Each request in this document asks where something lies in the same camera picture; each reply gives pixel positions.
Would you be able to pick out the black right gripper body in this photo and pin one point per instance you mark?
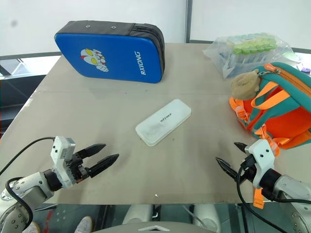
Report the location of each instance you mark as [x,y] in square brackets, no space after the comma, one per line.
[250,173]

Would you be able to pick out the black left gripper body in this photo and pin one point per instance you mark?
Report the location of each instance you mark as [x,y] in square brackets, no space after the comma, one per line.
[77,170]

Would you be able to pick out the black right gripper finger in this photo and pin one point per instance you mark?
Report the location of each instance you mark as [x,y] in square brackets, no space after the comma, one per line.
[241,147]
[228,168]

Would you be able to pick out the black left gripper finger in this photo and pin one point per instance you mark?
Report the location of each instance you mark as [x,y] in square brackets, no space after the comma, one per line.
[93,149]
[104,163]

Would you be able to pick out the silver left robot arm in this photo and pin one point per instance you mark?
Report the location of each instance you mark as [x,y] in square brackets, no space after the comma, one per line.
[31,185]

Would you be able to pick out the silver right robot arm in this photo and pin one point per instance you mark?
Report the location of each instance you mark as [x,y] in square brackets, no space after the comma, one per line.
[291,188]

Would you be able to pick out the orange and teal backpack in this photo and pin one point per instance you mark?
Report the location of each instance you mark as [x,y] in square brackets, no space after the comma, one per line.
[284,116]

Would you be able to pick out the white rectangular case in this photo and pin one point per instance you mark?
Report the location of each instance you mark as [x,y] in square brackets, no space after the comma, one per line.
[162,122]

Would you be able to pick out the white rounded robot leg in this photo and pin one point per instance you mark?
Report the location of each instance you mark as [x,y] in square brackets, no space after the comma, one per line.
[206,216]
[136,214]

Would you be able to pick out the white sneaker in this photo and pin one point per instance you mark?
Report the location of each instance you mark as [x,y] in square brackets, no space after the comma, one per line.
[32,228]
[85,224]

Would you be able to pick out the brown plush toy pendant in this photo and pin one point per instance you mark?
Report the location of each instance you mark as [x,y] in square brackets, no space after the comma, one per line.
[244,86]

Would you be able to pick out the grey robot torso cover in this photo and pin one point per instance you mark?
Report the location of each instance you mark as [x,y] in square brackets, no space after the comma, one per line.
[155,229]

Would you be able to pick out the blue padded RXIONG bag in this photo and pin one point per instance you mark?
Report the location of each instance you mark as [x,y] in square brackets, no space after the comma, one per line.
[114,57]

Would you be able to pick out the clear bag of green-capped tubes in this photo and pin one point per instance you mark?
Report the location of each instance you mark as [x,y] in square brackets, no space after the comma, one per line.
[247,52]

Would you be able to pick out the small purple object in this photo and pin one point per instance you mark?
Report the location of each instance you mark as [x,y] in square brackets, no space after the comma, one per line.
[306,70]

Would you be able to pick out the dark vertical pole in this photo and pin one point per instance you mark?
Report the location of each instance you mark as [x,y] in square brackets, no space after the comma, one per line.
[188,19]

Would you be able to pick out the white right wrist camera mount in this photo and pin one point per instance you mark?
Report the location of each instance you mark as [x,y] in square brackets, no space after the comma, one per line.
[263,155]

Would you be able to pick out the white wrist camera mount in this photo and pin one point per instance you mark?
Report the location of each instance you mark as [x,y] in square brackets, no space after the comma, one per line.
[59,155]
[263,155]

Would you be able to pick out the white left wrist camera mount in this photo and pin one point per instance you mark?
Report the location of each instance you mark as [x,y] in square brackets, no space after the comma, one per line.
[59,155]

